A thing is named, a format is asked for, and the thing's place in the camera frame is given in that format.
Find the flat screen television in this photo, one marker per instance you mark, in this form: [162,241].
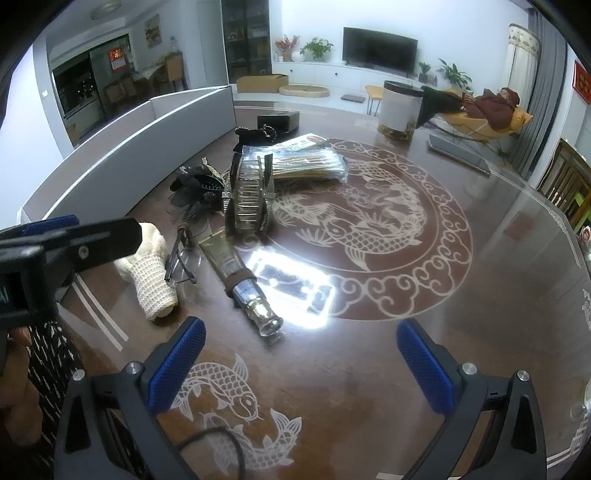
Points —
[378,48]

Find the long white cardboard box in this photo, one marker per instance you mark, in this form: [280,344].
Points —
[115,157]

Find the red wall decoration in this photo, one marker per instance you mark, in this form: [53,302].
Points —
[582,83]

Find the gold cosmetic tube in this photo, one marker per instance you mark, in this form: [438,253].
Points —
[224,258]

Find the black hair scrunchie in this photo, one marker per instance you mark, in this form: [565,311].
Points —
[251,136]

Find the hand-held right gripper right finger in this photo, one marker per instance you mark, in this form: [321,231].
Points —
[425,369]

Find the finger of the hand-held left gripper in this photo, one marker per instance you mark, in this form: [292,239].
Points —
[101,242]
[46,227]

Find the person's left forearm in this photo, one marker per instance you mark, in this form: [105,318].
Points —
[14,406]

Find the bag of cotton swabs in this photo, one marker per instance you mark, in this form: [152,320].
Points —
[304,166]

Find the wooden dining chair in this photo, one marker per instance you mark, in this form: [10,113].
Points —
[174,67]

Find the white medicine box nail print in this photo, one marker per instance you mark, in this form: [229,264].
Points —
[302,141]

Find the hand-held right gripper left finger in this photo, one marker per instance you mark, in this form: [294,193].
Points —
[180,364]

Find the brown patterned desktop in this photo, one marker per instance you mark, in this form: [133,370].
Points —
[369,323]

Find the black frame eyeglasses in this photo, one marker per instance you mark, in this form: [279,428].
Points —
[171,258]

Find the gold hair claw clip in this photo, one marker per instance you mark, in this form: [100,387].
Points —
[249,203]

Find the yellow stool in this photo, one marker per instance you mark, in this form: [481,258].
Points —
[374,91]

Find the red flower arrangement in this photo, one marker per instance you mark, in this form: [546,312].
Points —
[287,44]

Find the cream knitted glove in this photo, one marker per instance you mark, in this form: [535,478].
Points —
[152,281]

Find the round beige cushion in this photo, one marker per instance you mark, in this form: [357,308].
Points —
[304,90]

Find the clear glass bottle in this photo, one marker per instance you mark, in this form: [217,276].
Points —
[254,304]

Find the small potted plant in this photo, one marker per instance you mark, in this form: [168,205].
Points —
[424,71]

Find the white round vase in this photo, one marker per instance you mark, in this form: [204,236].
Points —
[297,56]

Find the clear jar with black lid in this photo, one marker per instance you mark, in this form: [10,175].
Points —
[399,108]

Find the pearl hair claw clip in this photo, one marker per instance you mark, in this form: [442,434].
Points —
[213,171]

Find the framed wall painting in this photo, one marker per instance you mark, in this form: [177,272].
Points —
[152,30]

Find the large potted plant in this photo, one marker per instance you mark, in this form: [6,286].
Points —
[455,74]

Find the flat purple floor item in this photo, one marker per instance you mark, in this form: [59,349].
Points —
[352,97]

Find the grey curtain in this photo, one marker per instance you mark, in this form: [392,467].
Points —
[547,92]

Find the black rectangular box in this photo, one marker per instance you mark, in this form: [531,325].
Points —
[279,121]

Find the leafy green potted plant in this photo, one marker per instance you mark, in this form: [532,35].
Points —
[317,47]

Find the yellow lounge chair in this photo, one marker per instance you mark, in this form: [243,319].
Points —
[517,121]

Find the dark glass cabinet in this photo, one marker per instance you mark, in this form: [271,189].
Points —
[244,41]

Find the white television cabinet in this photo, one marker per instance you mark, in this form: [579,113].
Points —
[318,74]

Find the red door poster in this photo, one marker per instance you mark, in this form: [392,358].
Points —
[117,59]

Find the person's patterned clothing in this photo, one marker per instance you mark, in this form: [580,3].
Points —
[46,360]

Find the brown cardboard box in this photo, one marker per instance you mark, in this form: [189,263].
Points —
[258,84]

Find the standing air conditioner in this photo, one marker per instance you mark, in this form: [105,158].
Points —
[521,60]

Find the black bow hair clip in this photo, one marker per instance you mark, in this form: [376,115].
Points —
[194,191]

